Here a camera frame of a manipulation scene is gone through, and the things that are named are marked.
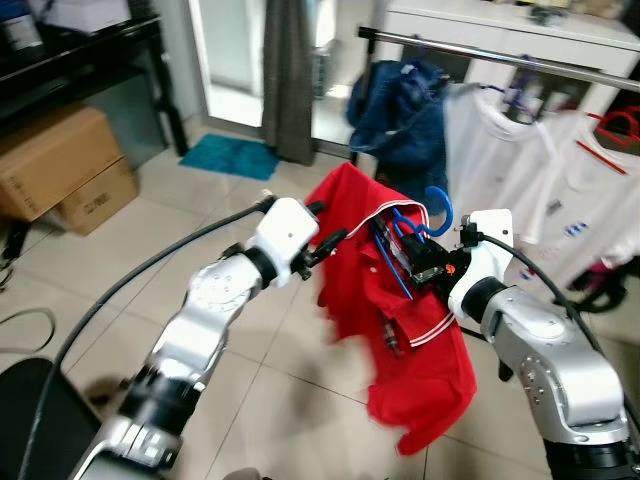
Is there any red hanger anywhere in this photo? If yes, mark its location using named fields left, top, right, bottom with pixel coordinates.
left=575, top=105, right=640, bottom=176

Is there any blue wire hanger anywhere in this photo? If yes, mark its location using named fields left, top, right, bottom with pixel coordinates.
left=368, top=186, right=455, bottom=301

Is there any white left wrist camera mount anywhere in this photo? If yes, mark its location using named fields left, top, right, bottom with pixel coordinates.
left=247, top=197, right=321, bottom=289

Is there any white cabinet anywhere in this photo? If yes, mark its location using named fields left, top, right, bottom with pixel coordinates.
left=385, top=0, right=640, bottom=116

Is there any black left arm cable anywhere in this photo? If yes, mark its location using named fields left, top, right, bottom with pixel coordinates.
left=15, top=195, right=276, bottom=480

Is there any red polo shirt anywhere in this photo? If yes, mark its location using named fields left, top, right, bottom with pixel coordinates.
left=303, top=162, right=479, bottom=456

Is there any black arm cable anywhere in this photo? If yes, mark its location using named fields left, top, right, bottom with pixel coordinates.
left=15, top=195, right=276, bottom=480
left=462, top=228, right=640, bottom=431

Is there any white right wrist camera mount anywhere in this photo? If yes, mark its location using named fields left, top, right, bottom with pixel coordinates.
left=447, top=209, right=516, bottom=319

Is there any black side table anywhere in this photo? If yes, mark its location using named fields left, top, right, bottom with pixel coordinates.
left=0, top=15, right=189, bottom=156

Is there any teal floor mat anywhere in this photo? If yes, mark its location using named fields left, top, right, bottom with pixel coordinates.
left=180, top=133, right=283, bottom=182

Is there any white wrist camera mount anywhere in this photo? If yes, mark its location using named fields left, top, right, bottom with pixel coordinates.
left=447, top=209, right=516, bottom=319
left=247, top=197, right=321, bottom=289

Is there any small cardboard box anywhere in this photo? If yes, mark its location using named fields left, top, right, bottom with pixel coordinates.
left=50, top=155, right=139, bottom=236

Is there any black chair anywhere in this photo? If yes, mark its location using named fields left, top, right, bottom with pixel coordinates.
left=0, top=357, right=101, bottom=480

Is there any navy blue garment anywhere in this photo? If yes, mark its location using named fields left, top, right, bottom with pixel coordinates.
left=347, top=58, right=451, bottom=201

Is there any glass door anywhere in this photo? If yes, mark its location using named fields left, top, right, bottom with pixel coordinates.
left=188, top=0, right=271, bottom=129

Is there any grey curtain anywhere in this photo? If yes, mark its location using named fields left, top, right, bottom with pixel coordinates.
left=262, top=0, right=317, bottom=166

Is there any large cardboard box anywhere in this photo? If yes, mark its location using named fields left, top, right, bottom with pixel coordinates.
left=0, top=105, right=126, bottom=223

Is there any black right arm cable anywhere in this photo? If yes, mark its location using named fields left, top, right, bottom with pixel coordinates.
left=462, top=228, right=640, bottom=431

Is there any metal clothes rack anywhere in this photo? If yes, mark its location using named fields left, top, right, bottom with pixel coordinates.
left=350, top=27, right=640, bottom=313

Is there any purple hanger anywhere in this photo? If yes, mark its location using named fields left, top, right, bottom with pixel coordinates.
left=500, top=60, right=546, bottom=121

